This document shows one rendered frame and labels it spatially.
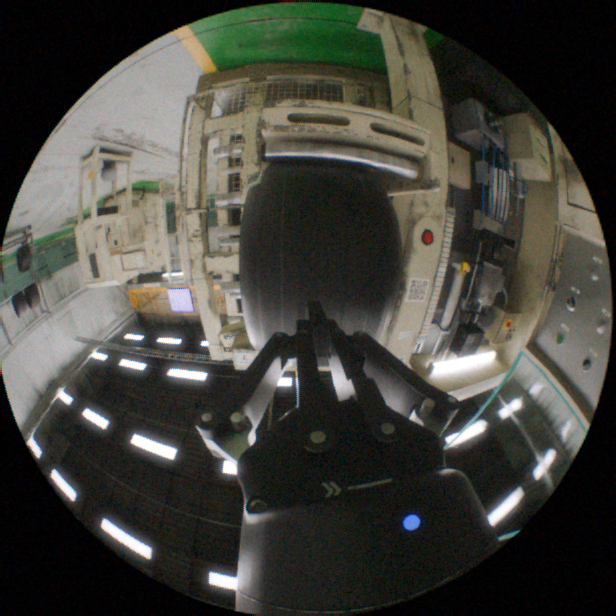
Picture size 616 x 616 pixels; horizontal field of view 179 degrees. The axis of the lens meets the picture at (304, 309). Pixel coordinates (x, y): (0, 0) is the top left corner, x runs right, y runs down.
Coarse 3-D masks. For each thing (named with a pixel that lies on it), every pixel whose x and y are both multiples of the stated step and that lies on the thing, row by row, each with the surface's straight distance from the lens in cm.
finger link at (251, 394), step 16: (272, 336) 15; (272, 352) 13; (256, 368) 11; (272, 368) 12; (240, 384) 10; (256, 384) 10; (272, 384) 13; (224, 400) 10; (240, 400) 10; (256, 400) 10; (208, 416) 9; (224, 416) 9; (256, 416) 11; (208, 432) 9; (224, 432) 9
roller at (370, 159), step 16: (272, 144) 44; (288, 144) 43; (304, 144) 43; (320, 144) 44; (272, 160) 44; (288, 160) 44; (304, 160) 44; (320, 160) 44; (336, 160) 44; (352, 160) 44; (368, 160) 45; (384, 160) 46; (400, 160) 48; (416, 176) 50
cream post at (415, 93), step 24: (384, 24) 111; (408, 24) 110; (384, 48) 102; (408, 48) 90; (408, 72) 78; (432, 72) 87; (408, 96) 71; (432, 96) 77; (432, 120) 70; (432, 144) 66; (432, 192) 61; (408, 216) 58; (432, 216) 61; (408, 240) 57; (432, 240) 62; (408, 264) 58; (432, 264) 63; (432, 288) 66; (408, 312) 64; (384, 336) 69; (408, 360) 78
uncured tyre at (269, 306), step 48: (288, 192) 34; (336, 192) 35; (384, 192) 41; (240, 240) 35; (288, 240) 29; (336, 240) 30; (384, 240) 33; (240, 288) 35; (288, 288) 30; (336, 288) 30; (384, 288) 33
